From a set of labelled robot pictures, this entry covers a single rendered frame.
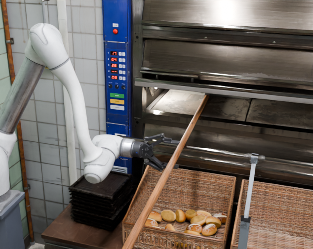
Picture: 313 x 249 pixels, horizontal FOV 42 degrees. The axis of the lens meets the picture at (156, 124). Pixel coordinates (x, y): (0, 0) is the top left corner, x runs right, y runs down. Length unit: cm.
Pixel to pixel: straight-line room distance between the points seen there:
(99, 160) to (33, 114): 110
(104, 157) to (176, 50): 81
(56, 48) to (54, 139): 116
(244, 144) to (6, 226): 135
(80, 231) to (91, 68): 96
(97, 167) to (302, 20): 123
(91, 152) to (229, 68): 91
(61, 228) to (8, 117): 80
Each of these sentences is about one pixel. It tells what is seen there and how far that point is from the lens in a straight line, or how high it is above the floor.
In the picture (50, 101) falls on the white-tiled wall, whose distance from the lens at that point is 275.
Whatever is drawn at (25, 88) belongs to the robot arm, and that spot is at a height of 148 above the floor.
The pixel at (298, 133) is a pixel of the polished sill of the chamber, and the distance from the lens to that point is 239.
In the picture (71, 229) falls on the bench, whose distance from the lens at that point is 251.
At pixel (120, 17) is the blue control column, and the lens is 237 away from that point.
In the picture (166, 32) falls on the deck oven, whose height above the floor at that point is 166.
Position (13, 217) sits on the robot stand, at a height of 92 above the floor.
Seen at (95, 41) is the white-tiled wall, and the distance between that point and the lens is 249.
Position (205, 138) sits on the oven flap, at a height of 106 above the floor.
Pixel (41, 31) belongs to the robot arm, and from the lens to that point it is 179.
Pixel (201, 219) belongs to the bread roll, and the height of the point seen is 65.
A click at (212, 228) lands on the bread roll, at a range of 242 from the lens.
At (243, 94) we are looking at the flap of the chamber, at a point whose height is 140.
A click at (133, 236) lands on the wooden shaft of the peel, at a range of 140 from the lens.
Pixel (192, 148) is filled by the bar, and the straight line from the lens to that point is 207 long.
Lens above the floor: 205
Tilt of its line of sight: 22 degrees down
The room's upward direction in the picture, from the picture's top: 1 degrees clockwise
